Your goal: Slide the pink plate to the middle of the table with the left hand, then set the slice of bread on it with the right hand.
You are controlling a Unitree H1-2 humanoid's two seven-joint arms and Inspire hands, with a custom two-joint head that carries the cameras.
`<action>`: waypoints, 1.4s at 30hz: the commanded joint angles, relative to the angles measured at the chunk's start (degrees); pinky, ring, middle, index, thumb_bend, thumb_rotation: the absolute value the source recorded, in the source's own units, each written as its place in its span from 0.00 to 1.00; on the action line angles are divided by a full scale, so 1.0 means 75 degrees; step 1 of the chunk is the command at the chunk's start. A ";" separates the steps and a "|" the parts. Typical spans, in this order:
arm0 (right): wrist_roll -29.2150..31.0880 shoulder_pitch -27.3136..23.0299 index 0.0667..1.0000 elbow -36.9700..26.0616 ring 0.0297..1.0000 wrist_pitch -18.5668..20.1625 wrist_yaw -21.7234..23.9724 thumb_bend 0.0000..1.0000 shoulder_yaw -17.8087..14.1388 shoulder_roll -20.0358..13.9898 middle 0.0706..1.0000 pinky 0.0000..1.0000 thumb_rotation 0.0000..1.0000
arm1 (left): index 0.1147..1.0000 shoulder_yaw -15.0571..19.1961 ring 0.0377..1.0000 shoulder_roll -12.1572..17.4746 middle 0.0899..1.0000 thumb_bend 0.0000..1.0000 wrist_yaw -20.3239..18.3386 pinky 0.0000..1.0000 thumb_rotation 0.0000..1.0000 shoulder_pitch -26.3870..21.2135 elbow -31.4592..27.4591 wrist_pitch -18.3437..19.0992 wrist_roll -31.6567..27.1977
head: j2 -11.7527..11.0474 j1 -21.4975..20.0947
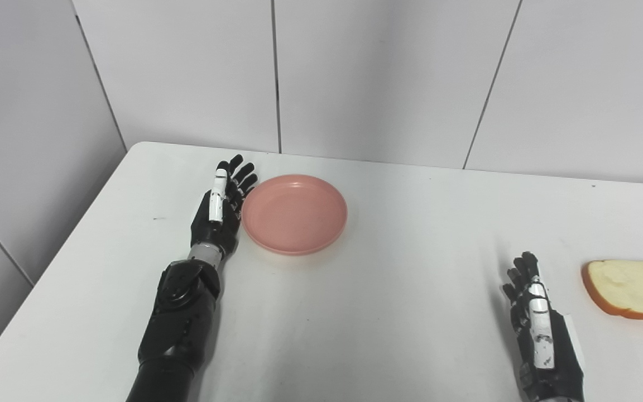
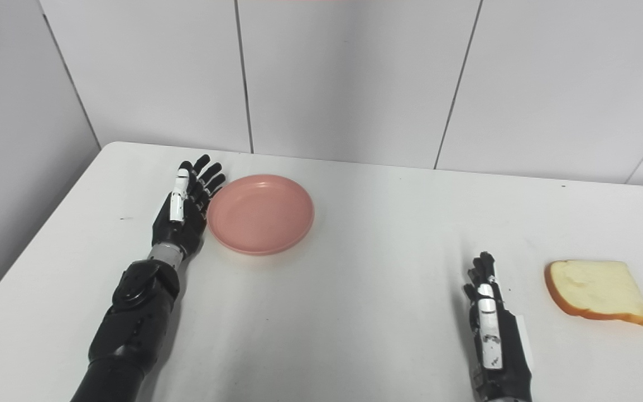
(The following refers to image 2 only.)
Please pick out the pink round plate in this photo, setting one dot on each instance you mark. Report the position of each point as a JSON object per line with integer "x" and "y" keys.
{"x": 260, "y": 215}

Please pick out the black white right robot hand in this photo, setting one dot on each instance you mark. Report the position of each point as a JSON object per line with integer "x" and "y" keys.
{"x": 514, "y": 368}

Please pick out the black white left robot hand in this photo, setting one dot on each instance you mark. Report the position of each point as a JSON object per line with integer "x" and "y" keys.
{"x": 185, "y": 231}

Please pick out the slice of bread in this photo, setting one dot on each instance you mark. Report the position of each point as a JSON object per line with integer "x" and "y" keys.
{"x": 598, "y": 287}

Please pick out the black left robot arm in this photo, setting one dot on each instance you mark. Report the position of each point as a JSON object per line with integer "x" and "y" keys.
{"x": 132, "y": 329}

